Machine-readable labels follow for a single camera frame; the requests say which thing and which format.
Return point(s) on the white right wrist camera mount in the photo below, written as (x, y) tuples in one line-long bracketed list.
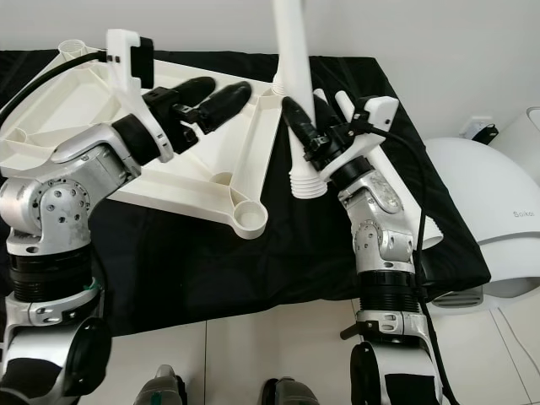
[(381, 108)]

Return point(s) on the wall socket with black plug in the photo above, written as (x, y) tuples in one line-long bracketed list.
[(484, 131)]

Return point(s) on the silver robot left leg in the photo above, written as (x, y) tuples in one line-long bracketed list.
[(167, 388)]

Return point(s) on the white ribbed plastic table top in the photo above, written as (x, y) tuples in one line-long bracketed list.
[(51, 143)]

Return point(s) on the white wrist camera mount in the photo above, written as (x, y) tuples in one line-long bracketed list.
[(381, 108), (126, 59)]

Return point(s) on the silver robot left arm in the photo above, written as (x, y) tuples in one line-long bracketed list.
[(59, 202)]

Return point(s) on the black quilted bench cover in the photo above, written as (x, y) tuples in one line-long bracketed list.
[(219, 270)]

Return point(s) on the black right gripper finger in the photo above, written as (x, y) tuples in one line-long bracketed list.
[(327, 114), (298, 125)]

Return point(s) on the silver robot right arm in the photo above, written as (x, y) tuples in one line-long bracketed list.
[(384, 245)]

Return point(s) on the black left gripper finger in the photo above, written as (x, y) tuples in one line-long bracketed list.
[(192, 89), (226, 105)]

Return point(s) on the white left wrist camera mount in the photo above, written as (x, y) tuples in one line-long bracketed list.
[(126, 59)]

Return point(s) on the white boxy appliance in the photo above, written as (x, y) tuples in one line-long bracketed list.
[(523, 133)]

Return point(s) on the silver robot right leg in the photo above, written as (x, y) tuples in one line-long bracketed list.
[(291, 393)]

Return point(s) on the silver robot leg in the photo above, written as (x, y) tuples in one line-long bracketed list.
[(167, 388), (291, 393)]

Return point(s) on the black metal bench leg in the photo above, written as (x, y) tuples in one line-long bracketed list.
[(353, 331)]

